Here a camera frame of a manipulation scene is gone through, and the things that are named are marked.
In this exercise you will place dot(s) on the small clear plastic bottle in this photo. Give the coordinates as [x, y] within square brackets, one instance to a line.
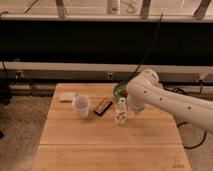
[121, 111]

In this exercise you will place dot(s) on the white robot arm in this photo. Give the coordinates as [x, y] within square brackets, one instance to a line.
[144, 88]

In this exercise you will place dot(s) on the green plate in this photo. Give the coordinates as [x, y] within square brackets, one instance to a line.
[117, 89]

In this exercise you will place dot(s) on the dark candy bar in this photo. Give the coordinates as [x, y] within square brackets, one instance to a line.
[103, 106]

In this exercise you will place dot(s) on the brown sausage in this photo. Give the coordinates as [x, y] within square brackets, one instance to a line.
[124, 93]

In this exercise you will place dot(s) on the white plastic cup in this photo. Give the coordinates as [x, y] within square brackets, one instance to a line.
[81, 105]

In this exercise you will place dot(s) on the white sponge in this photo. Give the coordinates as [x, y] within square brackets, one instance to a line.
[67, 97]

